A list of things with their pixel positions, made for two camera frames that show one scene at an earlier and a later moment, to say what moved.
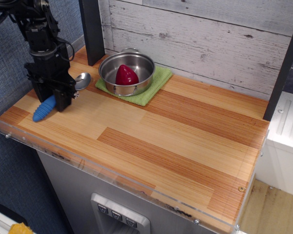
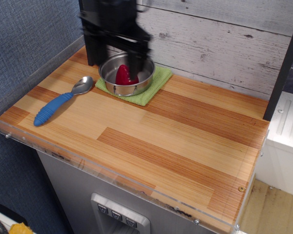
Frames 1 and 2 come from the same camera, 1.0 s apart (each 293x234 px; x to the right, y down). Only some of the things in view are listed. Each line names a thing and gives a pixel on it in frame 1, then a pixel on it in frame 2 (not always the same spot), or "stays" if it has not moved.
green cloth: [160, 75] stays
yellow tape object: [20, 228] stays
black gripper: [52, 73] to [115, 18]
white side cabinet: [280, 164] stays
